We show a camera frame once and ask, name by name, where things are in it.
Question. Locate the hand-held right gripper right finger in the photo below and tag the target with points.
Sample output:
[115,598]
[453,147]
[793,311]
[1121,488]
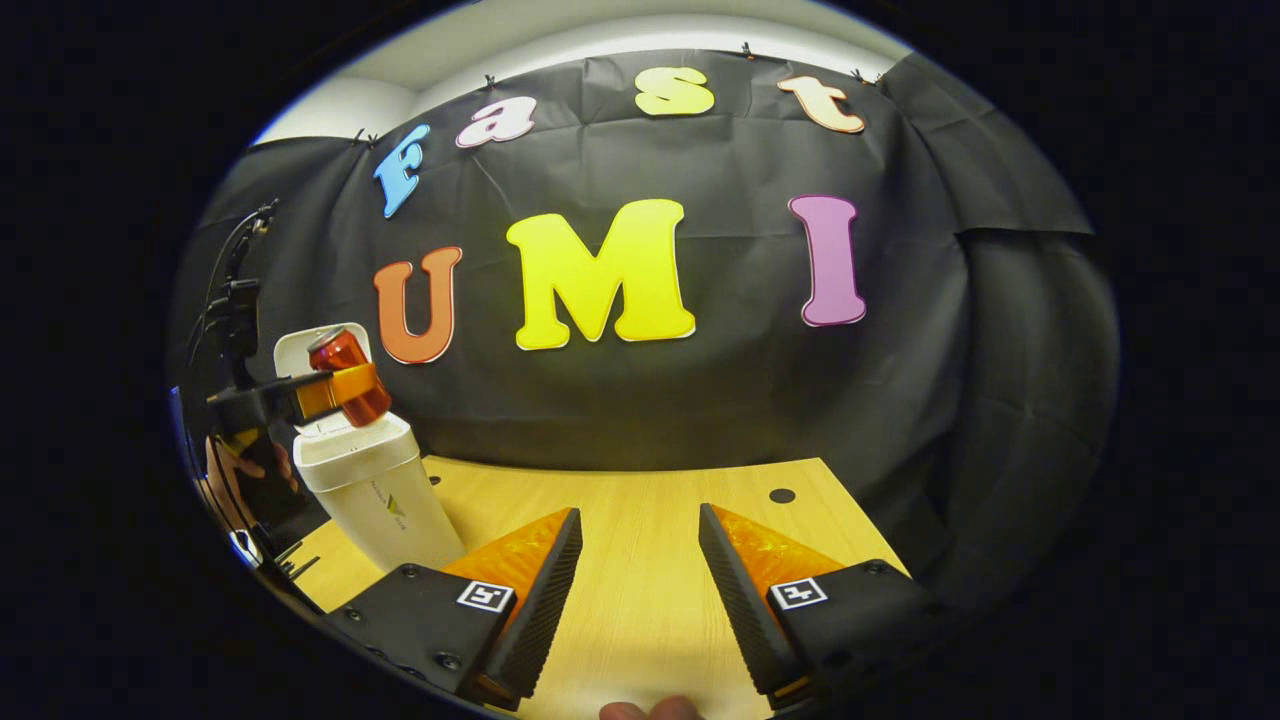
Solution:
[740,610]

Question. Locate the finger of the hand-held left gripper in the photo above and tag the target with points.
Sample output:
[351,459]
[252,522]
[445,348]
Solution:
[335,388]

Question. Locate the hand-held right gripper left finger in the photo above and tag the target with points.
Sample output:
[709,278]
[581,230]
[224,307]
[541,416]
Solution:
[540,610]

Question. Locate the red pop can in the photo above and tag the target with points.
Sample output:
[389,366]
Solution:
[340,350]

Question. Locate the white desktop garbage bin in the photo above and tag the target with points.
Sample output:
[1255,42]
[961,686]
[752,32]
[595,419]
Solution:
[375,490]

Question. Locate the wooden desktop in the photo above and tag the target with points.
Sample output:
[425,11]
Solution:
[640,560]

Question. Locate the black desk grommet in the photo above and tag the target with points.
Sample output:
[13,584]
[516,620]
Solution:
[782,495]

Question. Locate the black backdrop cloth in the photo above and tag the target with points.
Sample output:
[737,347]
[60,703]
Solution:
[750,400]

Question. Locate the black metal bracket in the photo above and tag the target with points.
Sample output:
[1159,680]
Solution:
[295,562]

